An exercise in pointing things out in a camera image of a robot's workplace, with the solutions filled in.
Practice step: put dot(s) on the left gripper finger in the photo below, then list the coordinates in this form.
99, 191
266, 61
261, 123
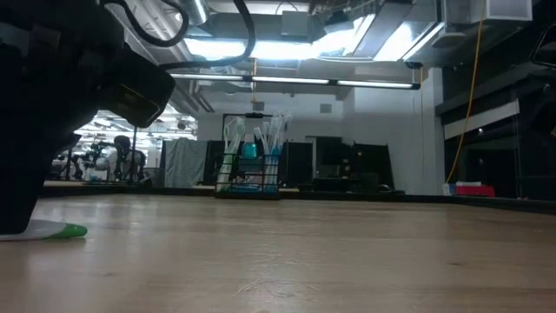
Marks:
21, 187

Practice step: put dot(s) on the blue and white toothbrush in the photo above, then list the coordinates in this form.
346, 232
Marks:
268, 130

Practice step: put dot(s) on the grey cloth cover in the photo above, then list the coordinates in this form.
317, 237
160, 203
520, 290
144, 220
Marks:
184, 163

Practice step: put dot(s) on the black upright panel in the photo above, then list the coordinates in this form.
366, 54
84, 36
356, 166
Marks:
297, 165
371, 167

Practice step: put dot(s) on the person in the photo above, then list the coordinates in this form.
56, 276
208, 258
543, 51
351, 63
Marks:
123, 152

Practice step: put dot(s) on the long ceiling light fixture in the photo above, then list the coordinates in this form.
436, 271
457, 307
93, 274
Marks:
291, 80

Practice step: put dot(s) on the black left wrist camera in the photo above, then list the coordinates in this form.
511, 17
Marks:
143, 87

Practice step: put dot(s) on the red flat box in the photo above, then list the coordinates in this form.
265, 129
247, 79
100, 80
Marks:
475, 191

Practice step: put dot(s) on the teal mouthwash bottle white cap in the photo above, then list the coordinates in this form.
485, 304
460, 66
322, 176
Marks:
249, 151

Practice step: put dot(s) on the green and white toothbrush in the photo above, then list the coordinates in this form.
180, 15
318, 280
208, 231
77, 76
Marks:
223, 174
239, 130
65, 231

